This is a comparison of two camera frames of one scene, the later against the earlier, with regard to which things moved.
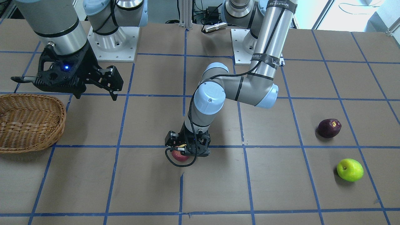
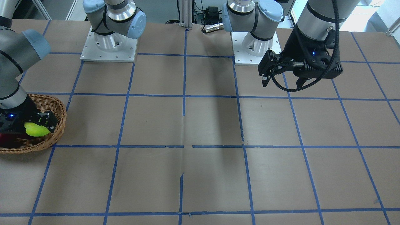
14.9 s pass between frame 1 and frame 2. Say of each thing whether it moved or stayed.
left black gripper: moved
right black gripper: moved
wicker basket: stayed
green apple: moved
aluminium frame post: stayed
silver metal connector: stayed
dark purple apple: moved
